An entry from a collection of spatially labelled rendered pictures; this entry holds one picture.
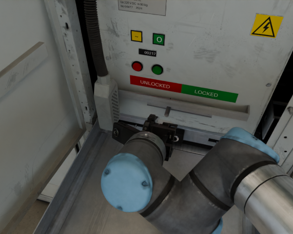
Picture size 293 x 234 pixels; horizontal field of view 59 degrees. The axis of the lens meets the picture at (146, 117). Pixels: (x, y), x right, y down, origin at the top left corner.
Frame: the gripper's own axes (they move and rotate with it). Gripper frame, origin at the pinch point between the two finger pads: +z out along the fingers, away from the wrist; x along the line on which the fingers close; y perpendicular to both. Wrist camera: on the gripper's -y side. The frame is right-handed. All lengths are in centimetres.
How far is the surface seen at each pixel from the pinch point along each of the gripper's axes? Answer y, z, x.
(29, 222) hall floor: -74, 43, -93
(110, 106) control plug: -13.2, -3.3, 3.2
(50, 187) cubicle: -58, 40, -62
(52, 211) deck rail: -22.1, -17.3, -25.8
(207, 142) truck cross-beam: 16.7, 13.9, -7.8
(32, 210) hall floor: -76, 49, -89
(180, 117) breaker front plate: 6.3, 10.9, -0.2
